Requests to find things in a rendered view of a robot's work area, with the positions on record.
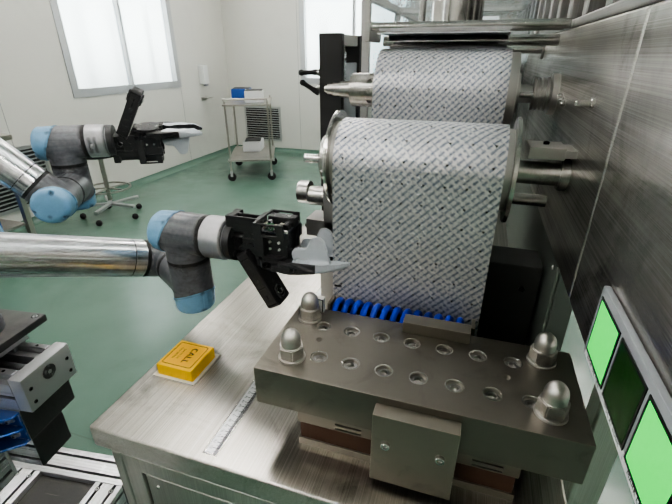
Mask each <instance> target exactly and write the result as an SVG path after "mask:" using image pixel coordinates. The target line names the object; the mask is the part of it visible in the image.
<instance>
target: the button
mask: <svg viewBox="0 0 672 504"><path fill-rule="evenodd" d="M214 358H215V352H214V348H213V347H210V346H206V345H201V344H197V343H192V342H188V341H183V340H182V341H180V342H179V343H178V344H177V345H176V346H175V347H174V348H173V349H172V350H171V351H170V352H168V353H167V354H166V355H165V356H164V357H163V358H162V359H161V360H160V361H159V362H158V363H157V368H158V372H159V374H163V375H167V376H170V377H174V378H178V379H182V380H186V381H190V382H193V381H194V380H195V379H196V378H197V377H198V376H199V375H200V374H201V372H202V371H203V370H204V369H205V368H206V367H207V366H208V365H209V363H210V362H211V361H212V360H213V359H214Z"/></svg>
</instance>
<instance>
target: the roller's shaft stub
mask: <svg viewBox="0 0 672 504"><path fill-rule="evenodd" d="M571 173H572V161H571V159H565V160H564V161H559V163H558V162H543V161H528V160H520V163H519V169H518V175H517V181H516V183H524V184H536V185H549V186H554V188H555V189H556V191H565V190H566V189H567V187H568V185H569V182H570V178H571Z"/></svg>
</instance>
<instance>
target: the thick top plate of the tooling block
mask: <svg viewBox="0 0 672 504"><path fill-rule="evenodd" d="M299 314H300V305H299V307H298V308H297V309H296V311H295V312H294V313H293V315H292V316H291V317H290V319H289V320H288V322H287V323H286V324H285V326H284V327H283V328H282V330H281V331H280V332H279V334H278V335H277V336H276V338H275V339H274V340H273V342H272V343H271V344H270V346H269V347H268V348H267V350H266V351H265V352H264V354H263V355H262V357H261V358H260V359H259V361H258V362H257V363H256V365H255V366H254V377H255V386H256V395H257V401H258V402H262V403H266V404H269V405H273V406H277V407H281V408H285V409H289V410H293V411H297V412H301V413H304V414H308V415H312V416H316V417H320V418H324V419H328V420H332V421H336V422H339V423H343V424H347V425H351V426H355V427H359V428H363V429H367V430H371V431H372V414H373V411H374V408H375V405H376V403H380V404H384V405H388V406H393V407H397V408H401V409H405V410H409V411H414V412H418V413H422V414H426V415H431V416H435V417H439V418H443V419H447V420H452V421H456V422H460V423H461V424H462V425H461V438H460V443H459V449H458V453H460V454H464V455H468V456H472V457H476V458H480V459H483V460H487V461H491V462H495V463H499V464H503V465H507V466H511V467H515V468H518V469H522V470H526V471H530V472H534V473H538V474H542V475H546V476H550V477H553V478H557V479H561V480H565V481H569V482H573V483H577V484H581V485H582V484H583V482H584V479H585V476H586V474H587V471H588V468H589V466H590V463H591V461H592V458H593V455H594V453H595V450H596V443H595V440H594V436H593V433H592V429H591V426H590V422H589V418H588V415H587V411H586V408H585V404H584V401H583V397H582V394H581V390H580V387H579V383H578V380H577V376H576V373H575V369H574V366H573V362H572V358H571V355H570V353H566V352H561V351H558V355H557V358H556V362H557V364H556V367H555V368H554V369H552V370H542V369H539V368H536V367H534V366H532V365H531V364H530V363H529V362H528V361H527V359H526V356H527V353H528V352H529V350H530V346H527V345H522V344H516V343H510V342H505V341H499V340H494V339H488V338H483V337H477V336H472V335H471V337H470V343H469V344H465V343H459V342H454V341H448V340H443V339H438V338H432V337H427V336H421V335H416V334H411V333H405V332H402V329H403V323H399V322H394V321H388V320H382V319H377V318H371V317H366V316H360V315H355V314H349V313H344V312H338V311H332V310H327V309H325V311H324V312H321V314H322V319H321V321H320V322H318V323H315V324H304V323H302V322H300V321H299ZM287 328H295V329H296V330H297V331H298V332H299V333H300V336H301V340H302V344H303V350H304V352H305V360H304V361H303V362H302V363H300V364H298V365H294V366H287V365H284V364H282V363H281V362H280V361H279V359H278V355H279V353H280V342H281V336H282V333H283V332H284V331H285V330H286V329H287ZM552 380H559V381H562V382H563V383H565V384H566V385H567V387H568V389H569V391H570V400H569V402H570V403H571V406H570V410H569V413H568V415H569V420H568V422H567V424H565V425H563V426H553V425H550V424H547V423H545V422H543V421H542V420H540V419H539V418H538V417H537V416H536V415H535V413H534V410H533V406H534V404H535V402H537V399H538V396H539V395H540V394H541V392H542V391H543V389H544V387H545V385H546V384H547V383H548V382H550V381H552Z"/></svg>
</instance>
